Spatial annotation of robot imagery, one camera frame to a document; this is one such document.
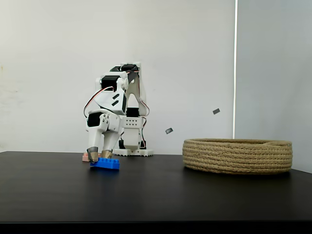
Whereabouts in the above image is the blue lego block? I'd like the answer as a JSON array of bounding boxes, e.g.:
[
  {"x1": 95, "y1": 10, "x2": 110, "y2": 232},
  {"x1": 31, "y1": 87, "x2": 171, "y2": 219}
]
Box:
[{"x1": 89, "y1": 157, "x2": 120, "y2": 172}]

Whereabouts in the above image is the pink lego block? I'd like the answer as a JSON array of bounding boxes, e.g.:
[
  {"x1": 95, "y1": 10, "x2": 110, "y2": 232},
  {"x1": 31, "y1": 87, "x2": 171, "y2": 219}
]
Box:
[{"x1": 82, "y1": 152, "x2": 102, "y2": 162}]

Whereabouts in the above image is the red white wrist cable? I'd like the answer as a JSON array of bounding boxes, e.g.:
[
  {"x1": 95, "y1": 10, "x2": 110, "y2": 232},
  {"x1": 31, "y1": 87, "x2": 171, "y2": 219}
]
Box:
[{"x1": 83, "y1": 86, "x2": 115, "y2": 120}]

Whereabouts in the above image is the white vertical wall trim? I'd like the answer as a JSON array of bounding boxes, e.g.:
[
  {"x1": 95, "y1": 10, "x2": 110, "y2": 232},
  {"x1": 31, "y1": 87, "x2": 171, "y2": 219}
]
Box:
[{"x1": 233, "y1": 0, "x2": 239, "y2": 139}]

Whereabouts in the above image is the woven rope basket tray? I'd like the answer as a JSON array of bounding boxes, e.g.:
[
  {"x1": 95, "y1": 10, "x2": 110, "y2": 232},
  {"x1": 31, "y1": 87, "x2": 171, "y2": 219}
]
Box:
[{"x1": 182, "y1": 138, "x2": 293, "y2": 175}]

